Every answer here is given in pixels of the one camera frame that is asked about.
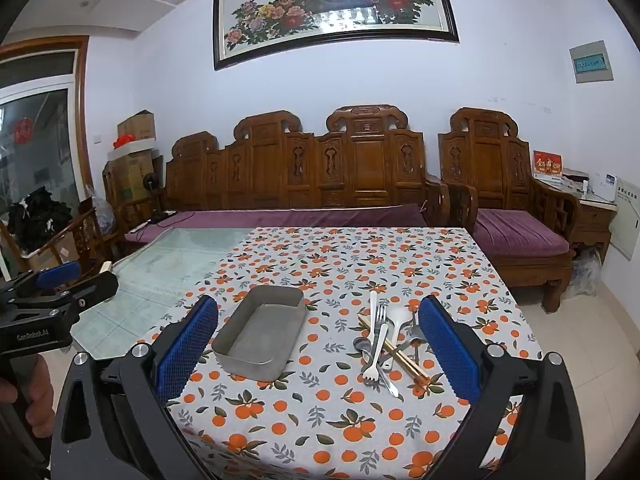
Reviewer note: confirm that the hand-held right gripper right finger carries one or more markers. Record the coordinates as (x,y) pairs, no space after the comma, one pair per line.
(450,352)

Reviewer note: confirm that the black fan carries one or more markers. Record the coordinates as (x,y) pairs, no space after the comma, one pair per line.
(150,182)

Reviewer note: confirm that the framed peacock painting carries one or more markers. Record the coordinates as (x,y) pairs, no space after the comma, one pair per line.
(325,5)

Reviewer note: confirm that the wooden chopstick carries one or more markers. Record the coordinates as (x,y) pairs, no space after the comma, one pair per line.
(412,377)
(400,355)

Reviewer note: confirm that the carved wooden sofa bench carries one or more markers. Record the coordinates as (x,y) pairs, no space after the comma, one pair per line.
(310,160)

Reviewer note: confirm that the wooden side table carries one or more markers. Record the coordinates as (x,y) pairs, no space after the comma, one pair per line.
(595,220)

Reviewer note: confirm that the white ceramic spoon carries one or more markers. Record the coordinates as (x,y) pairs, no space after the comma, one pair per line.
(400,317)

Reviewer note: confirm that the purple sofa cushion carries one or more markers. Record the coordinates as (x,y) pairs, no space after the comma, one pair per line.
(300,217)

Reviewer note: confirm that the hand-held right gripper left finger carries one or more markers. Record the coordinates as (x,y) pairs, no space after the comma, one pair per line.
(187,347)

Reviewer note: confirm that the rectangular metal tray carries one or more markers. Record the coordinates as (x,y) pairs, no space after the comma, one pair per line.
(260,330)

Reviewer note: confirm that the wooden framed glass door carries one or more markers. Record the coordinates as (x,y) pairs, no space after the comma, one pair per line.
(82,110)

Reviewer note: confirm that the purple armchair cushion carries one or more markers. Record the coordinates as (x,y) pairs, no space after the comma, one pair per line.
(515,232)

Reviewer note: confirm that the orange-printed tablecloth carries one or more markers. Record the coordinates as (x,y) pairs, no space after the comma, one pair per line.
(325,410)

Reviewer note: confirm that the clear plastic bag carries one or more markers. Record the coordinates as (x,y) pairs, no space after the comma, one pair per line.
(102,212)

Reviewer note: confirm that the black cloth pile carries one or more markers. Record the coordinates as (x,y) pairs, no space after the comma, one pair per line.
(40,217)

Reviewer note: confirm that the red paper decoration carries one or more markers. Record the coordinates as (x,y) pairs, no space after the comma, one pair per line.
(23,131)

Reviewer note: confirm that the small cardboard box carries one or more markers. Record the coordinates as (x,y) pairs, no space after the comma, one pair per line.
(136,126)

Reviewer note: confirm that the translucent plastic bag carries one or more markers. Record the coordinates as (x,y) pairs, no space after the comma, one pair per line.
(587,272)

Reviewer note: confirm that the red plastic bag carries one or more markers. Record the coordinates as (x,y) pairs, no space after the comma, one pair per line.
(123,141)

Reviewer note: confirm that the large cardboard box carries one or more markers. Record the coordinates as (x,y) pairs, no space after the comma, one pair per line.
(130,175)

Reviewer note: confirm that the wooden chair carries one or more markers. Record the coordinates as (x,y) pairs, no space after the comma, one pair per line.
(85,230)

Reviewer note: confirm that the white wall electrical box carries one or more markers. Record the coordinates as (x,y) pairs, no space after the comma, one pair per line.
(591,62)

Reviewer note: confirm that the carved wooden armchair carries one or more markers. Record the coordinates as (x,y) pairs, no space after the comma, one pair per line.
(487,155)

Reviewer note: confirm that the person's left hand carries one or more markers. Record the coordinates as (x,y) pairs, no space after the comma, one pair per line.
(37,380)

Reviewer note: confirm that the white plastic knife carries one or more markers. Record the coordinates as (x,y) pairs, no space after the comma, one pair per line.
(373,310)

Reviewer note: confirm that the red desk calendar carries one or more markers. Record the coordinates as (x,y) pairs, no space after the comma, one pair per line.
(547,162)

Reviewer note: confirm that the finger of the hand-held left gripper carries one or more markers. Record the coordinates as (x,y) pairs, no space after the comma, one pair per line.
(97,287)
(59,274)

